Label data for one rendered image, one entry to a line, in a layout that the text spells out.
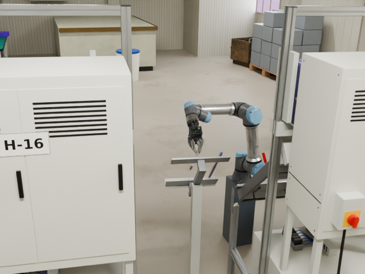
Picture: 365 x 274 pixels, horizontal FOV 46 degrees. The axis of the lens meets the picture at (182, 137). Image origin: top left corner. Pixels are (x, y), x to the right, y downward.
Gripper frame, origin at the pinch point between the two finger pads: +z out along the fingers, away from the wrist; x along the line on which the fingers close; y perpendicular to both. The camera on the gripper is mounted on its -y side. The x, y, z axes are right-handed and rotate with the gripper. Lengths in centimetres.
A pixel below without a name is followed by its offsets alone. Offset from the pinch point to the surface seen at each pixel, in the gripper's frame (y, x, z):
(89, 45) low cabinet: -414, -85, -538
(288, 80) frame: 74, 30, 12
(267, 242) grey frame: -1, 29, 59
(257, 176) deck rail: 6.8, 29.7, 22.7
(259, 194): -30, 43, 16
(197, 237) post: -44, 1, 36
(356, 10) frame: 96, 60, -8
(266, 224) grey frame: 10, 27, 53
